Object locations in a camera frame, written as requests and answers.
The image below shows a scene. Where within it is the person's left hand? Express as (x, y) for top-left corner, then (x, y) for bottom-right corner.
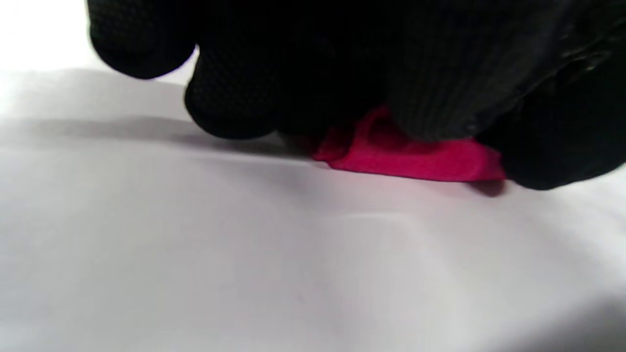
(87, 0), (626, 142)

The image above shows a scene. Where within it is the pink sock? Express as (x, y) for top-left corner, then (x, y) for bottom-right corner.
(313, 105), (507, 184)
(313, 122), (365, 167)

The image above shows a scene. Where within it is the person's right hand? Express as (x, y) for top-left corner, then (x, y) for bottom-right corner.
(477, 32), (626, 191)

